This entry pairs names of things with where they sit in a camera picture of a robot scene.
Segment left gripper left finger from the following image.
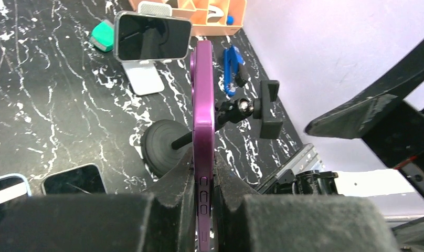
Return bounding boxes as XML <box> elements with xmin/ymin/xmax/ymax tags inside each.
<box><xmin>0</xmin><ymin>150</ymin><xmax>195</xmax><ymax>251</ymax></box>

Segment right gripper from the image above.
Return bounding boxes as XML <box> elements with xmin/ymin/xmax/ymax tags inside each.
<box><xmin>304</xmin><ymin>39</ymin><xmax>424</xmax><ymax>198</ymax></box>

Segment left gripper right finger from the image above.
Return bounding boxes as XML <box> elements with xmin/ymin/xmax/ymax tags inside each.
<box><xmin>213</xmin><ymin>154</ymin><xmax>399</xmax><ymax>251</ymax></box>

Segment black stand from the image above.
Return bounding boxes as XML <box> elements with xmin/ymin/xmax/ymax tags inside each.
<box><xmin>140</xmin><ymin>80</ymin><xmax>284</xmax><ymax>179</ymax></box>

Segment white-edged black smartphone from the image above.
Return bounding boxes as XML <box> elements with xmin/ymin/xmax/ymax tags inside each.
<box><xmin>41</xmin><ymin>164</ymin><xmax>107</xmax><ymax>195</ymax></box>

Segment light blue phone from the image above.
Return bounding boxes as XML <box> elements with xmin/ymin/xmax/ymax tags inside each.
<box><xmin>0</xmin><ymin>173</ymin><xmax>31</xmax><ymax>213</ymax></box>

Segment purple phone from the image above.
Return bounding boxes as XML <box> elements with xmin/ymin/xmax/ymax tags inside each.
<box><xmin>190</xmin><ymin>40</ymin><xmax>215</xmax><ymax>251</ymax></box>

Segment silver desktop phone stand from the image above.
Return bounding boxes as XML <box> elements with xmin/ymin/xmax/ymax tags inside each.
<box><xmin>122</xmin><ymin>1</ymin><xmax>172</xmax><ymax>96</ymax></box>

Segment white phone on silver stand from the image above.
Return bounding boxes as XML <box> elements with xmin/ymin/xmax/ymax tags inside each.
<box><xmin>113</xmin><ymin>11</ymin><xmax>192</xmax><ymax>62</ymax></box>

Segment orange file organizer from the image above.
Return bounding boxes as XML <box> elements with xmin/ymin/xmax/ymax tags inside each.
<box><xmin>128</xmin><ymin>0</ymin><xmax>248</xmax><ymax>37</ymax></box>

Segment green tape dispenser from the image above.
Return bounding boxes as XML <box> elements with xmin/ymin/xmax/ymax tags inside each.
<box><xmin>89</xmin><ymin>19</ymin><xmax>114</xmax><ymax>52</ymax></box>

